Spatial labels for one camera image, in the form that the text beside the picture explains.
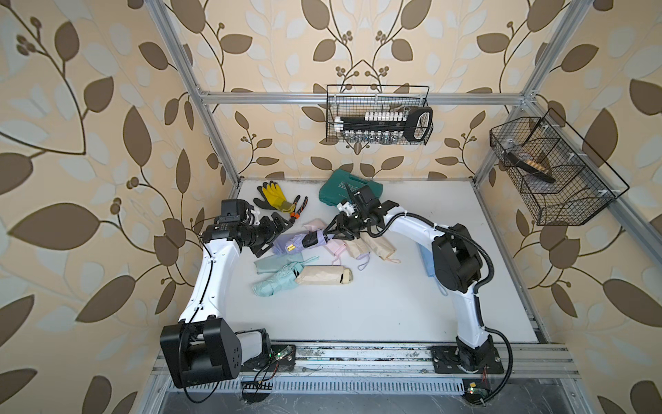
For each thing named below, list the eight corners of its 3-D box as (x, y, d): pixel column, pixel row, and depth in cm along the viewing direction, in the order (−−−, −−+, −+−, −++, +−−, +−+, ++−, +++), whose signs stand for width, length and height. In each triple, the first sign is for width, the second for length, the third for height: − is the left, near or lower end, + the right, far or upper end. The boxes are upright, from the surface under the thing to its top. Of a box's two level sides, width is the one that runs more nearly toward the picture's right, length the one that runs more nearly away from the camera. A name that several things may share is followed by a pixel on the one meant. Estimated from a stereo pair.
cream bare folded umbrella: (297, 286, 91) (295, 281, 87) (299, 272, 94) (297, 266, 90) (352, 286, 91) (352, 281, 87) (351, 272, 94) (352, 266, 90)
